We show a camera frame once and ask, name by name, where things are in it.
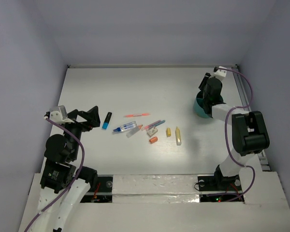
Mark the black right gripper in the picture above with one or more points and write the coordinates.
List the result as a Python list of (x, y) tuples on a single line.
[(205, 81)]

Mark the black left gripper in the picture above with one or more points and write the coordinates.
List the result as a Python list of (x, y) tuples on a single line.
[(79, 122)]

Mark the blue capped black highlighter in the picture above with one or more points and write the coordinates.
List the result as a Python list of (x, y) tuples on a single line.
[(107, 120)]

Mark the pink orange thin pen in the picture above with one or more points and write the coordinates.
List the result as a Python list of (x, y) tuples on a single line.
[(136, 115)]

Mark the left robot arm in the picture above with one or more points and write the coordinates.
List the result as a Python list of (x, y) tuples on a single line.
[(65, 180)]

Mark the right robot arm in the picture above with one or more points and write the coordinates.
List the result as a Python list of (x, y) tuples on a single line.
[(245, 132)]

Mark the teal round pen holder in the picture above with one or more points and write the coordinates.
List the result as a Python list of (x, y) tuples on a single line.
[(201, 106)]

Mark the clear spray bottle blue cap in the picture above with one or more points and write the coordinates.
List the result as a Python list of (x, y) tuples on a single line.
[(125, 127)]

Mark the clear uncapped orange highlighter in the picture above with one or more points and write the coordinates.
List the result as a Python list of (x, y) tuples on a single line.
[(133, 131)]

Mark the clear uncapped yellow highlighter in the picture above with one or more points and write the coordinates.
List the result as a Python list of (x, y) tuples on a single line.
[(178, 136)]

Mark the yellow highlighter cap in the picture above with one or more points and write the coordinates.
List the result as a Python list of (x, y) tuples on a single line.
[(168, 132)]

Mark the blue thin pen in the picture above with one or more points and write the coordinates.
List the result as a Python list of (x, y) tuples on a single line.
[(157, 124)]

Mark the white eraser box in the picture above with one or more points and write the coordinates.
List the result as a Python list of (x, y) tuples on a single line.
[(151, 131)]

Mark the orange highlighter cap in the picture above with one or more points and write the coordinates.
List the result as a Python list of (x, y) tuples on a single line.
[(153, 139)]

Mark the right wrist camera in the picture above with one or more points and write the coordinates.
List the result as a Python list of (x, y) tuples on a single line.
[(219, 73)]

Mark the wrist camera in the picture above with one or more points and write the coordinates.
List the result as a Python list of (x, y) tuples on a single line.
[(219, 73), (58, 115)]

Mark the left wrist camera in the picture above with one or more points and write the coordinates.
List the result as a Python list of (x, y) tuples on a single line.
[(58, 115)]

